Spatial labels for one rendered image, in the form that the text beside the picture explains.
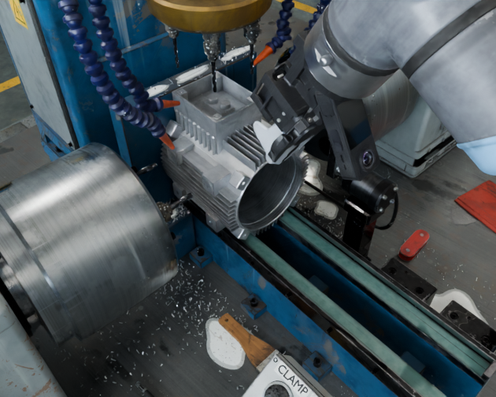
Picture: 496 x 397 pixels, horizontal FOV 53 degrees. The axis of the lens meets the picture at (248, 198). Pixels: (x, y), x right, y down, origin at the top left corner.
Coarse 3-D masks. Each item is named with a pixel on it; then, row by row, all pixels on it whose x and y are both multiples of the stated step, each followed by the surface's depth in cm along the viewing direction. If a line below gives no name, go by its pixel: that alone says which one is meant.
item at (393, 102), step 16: (288, 48) 97; (400, 80) 94; (368, 96) 89; (384, 96) 92; (400, 96) 95; (416, 96) 99; (368, 112) 90; (384, 112) 93; (400, 112) 97; (384, 128) 97; (320, 144) 101
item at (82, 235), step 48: (96, 144) 73; (0, 192) 65; (48, 192) 65; (96, 192) 66; (144, 192) 68; (0, 240) 61; (48, 240) 61; (96, 240) 64; (144, 240) 67; (48, 288) 62; (96, 288) 64; (144, 288) 71
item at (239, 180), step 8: (168, 128) 87; (176, 128) 87; (176, 136) 88; (296, 152) 84; (232, 176) 78; (240, 176) 77; (248, 176) 78; (232, 184) 78; (240, 184) 78; (296, 200) 93; (232, 232) 87; (240, 232) 86; (248, 232) 87
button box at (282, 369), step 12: (276, 360) 57; (288, 360) 58; (264, 372) 57; (276, 372) 56; (288, 372) 56; (300, 372) 57; (252, 384) 57; (264, 384) 56; (288, 384) 55; (300, 384) 55; (312, 384) 55; (252, 396) 57; (300, 396) 54; (312, 396) 54; (324, 396) 55
